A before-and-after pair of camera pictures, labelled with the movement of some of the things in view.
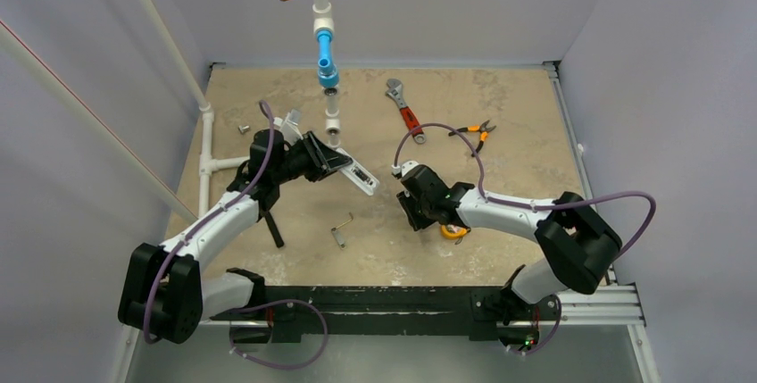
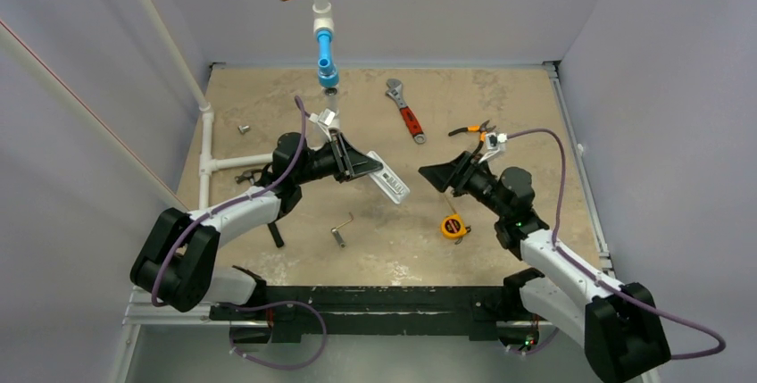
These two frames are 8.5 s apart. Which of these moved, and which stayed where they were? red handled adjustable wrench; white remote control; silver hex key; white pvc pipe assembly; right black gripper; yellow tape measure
Moved: right black gripper; white remote control
Stayed: white pvc pipe assembly; red handled adjustable wrench; yellow tape measure; silver hex key
